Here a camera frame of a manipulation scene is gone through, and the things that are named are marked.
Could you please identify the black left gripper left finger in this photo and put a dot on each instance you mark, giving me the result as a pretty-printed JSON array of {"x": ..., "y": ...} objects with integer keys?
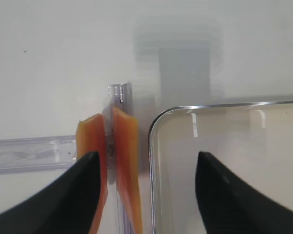
[{"x": 66, "y": 206}]

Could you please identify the clear acrylic left rack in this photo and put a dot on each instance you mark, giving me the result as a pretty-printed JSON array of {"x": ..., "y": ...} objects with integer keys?
[{"x": 30, "y": 155}]

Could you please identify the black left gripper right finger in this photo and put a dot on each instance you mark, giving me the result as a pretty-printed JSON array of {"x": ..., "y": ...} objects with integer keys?
[{"x": 229, "y": 205}]

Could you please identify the white rectangular metal tray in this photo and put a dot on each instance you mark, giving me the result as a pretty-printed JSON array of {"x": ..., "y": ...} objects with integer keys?
[{"x": 253, "y": 140}]

